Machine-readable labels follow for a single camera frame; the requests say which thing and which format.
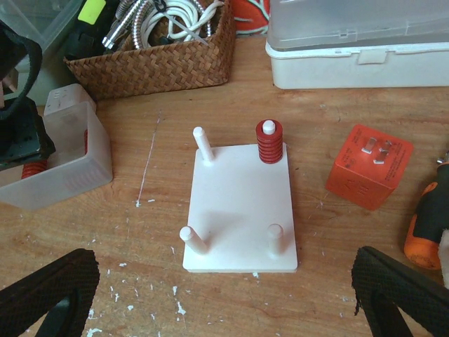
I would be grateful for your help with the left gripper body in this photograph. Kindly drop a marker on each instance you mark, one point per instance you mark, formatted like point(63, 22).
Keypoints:
point(24, 138)

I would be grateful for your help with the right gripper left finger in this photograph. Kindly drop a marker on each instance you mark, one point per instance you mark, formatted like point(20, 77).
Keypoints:
point(62, 292)

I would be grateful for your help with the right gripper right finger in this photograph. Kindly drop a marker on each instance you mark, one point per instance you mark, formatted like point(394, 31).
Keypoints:
point(385, 287)

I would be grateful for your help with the red large spring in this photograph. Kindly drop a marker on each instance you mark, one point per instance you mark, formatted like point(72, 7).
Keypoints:
point(269, 134)
point(31, 169)

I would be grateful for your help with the beige work glove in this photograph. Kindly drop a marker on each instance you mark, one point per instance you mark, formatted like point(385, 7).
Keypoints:
point(443, 256)

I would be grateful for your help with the translucent plastic spring bin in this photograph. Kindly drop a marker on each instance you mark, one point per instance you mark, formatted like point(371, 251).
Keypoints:
point(69, 172)

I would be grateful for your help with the orange plug adapter cube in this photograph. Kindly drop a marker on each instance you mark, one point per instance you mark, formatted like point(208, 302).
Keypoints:
point(369, 167)

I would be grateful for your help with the woven wicker basket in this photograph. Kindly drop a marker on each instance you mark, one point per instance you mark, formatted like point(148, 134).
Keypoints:
point(173, 67)

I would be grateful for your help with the white peg board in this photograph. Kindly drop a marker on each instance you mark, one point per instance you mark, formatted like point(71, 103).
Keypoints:
point(240, 212)

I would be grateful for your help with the white lidded storage box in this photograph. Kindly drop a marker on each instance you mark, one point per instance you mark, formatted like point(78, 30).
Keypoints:
point(358, 44)

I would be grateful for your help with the white wall adapter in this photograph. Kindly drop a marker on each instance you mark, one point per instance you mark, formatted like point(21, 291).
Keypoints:
point(67, 96)

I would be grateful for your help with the orange handled screwdriver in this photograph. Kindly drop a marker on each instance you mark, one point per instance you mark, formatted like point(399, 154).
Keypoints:
point(429, 221)

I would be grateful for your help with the green cordless drill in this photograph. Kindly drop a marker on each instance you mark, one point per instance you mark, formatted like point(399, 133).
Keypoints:
point(84, 39)

